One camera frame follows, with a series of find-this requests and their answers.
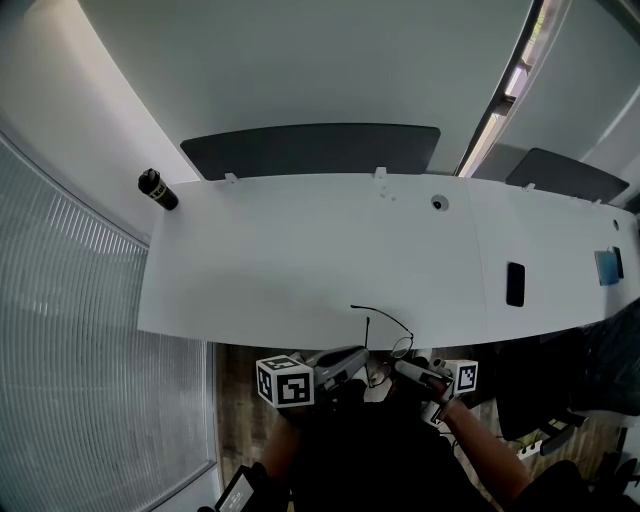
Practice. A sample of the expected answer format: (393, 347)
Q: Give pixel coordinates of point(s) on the person's white shoe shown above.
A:
(377, 392)

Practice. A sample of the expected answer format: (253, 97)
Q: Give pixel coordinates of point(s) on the wide white roller blind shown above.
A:
(325, 65)

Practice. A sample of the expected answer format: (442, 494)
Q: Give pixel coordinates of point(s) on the narrow white roller blind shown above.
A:
(590, 75)

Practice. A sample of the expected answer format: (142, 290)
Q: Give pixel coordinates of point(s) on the black handheld display device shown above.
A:
(235, 492)

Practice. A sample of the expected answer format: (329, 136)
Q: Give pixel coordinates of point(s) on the short dark grey desk divider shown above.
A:
(565, 175)

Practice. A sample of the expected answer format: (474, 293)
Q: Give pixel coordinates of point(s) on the narrow window strip with frame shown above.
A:
(517, 75)

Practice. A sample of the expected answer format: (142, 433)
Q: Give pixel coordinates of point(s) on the person's right hand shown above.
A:
(444, 390)

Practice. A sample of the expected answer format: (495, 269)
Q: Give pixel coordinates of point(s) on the white power strip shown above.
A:
(530, 448)

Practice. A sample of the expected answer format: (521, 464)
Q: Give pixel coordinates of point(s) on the person's left forearm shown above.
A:
(280, 450)

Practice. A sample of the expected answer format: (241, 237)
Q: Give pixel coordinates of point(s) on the black plastic-wrapped office chair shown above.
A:
(600, 365)

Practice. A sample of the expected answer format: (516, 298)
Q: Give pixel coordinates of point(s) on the blue notebook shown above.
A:
(605, 269)

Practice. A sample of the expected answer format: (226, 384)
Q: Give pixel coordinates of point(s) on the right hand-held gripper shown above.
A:
(462, 377)

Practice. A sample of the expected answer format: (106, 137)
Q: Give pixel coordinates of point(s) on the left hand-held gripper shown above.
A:
(285, 382)

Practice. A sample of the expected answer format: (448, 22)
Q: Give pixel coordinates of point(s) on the long dark grey desk divider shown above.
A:
(310, 150)

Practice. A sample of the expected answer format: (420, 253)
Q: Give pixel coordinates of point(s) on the person's black shirt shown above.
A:
(375, 460)

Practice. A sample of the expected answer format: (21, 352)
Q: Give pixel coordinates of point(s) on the black smartphone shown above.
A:
(515, 284)

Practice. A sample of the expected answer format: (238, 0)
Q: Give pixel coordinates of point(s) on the striped glass partition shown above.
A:
(75, 325)

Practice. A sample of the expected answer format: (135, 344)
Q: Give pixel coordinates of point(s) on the black water bottle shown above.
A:
(160, 191)

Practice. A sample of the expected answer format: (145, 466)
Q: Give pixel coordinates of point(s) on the person's right forearm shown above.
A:
(480, 450)

